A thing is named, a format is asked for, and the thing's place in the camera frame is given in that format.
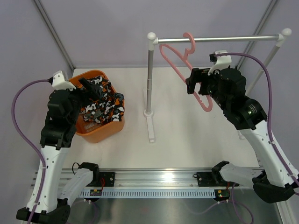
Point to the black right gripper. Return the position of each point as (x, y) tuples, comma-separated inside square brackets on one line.
[(199, 75)]

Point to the camouflage patterned shorts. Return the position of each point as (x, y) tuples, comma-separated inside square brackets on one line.
[(108, 108)]

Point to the white slotted cable duct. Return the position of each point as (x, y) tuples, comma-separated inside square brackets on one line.
[(147, 193)]

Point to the orange plastic basket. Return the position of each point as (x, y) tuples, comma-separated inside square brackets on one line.
[(90, 131)]

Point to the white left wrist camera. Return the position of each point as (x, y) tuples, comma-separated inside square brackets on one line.
[(59, 82)]

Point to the white and silver clothes rack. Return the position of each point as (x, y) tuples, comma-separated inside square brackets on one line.
[(153, 40)]

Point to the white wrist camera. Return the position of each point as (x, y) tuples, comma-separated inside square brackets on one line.
[(219, 62), (59, 82)]

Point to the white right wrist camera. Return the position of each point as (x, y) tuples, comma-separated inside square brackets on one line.
[(219, 62)]

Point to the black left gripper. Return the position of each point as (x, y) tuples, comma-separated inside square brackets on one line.
[(92, 88)]

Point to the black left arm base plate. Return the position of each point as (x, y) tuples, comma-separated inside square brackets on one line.
[(105, 179)]

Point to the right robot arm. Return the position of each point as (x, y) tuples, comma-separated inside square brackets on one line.
[(227, 88)]

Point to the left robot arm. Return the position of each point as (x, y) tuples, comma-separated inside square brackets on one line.
[(47, 205)]

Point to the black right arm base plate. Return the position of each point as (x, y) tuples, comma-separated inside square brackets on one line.
[(210, 179)]

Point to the aluminium mounting rail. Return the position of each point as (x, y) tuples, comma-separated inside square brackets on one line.
[(154, 178)]

